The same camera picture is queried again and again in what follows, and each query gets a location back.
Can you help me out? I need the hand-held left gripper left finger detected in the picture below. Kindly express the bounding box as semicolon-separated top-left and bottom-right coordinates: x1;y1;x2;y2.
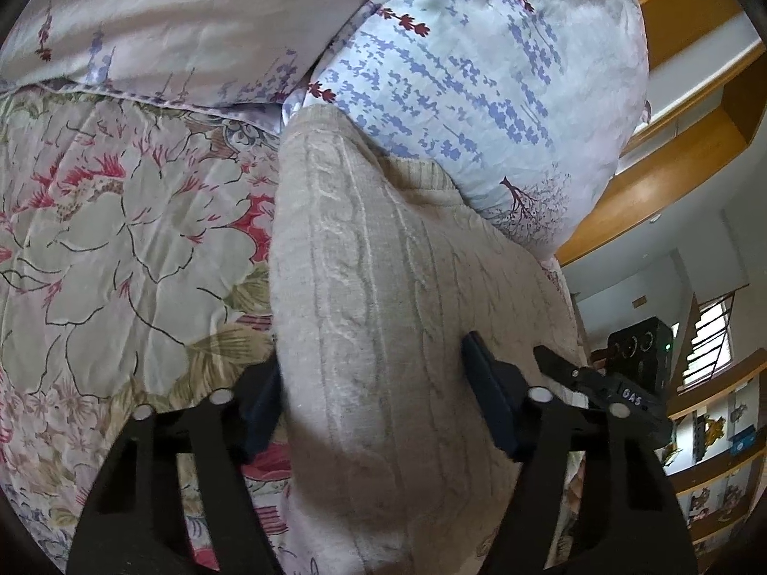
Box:
66;365;284;575

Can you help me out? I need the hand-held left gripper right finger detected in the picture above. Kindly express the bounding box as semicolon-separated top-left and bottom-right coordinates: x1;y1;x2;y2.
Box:
461;331;699;575

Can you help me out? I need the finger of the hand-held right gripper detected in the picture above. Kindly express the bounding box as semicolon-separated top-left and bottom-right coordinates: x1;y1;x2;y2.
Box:
533;344;606;405

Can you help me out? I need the beige cable-knit sweater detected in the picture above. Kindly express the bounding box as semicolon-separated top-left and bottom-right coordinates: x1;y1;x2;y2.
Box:
267;104;591;575

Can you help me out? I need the louvered window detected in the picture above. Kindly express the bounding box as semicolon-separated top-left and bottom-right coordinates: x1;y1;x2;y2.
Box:
677;284;750;387

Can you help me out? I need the wooden shelf unit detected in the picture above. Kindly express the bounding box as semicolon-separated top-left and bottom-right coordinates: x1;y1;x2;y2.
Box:
662;359;767;558

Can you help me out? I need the wooden headboard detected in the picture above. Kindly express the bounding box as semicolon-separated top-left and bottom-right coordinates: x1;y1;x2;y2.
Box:
554;0;767;267

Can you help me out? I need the floral bedspread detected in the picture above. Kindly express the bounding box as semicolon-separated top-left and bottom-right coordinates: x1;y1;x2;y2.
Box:
0;87;591;575

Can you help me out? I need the blue print pillow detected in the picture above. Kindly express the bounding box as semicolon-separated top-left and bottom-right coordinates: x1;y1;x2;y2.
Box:
281;0;651;261

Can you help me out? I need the pink floral pillow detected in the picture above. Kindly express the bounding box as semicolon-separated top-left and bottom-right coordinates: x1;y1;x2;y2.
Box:
0;0;432;138

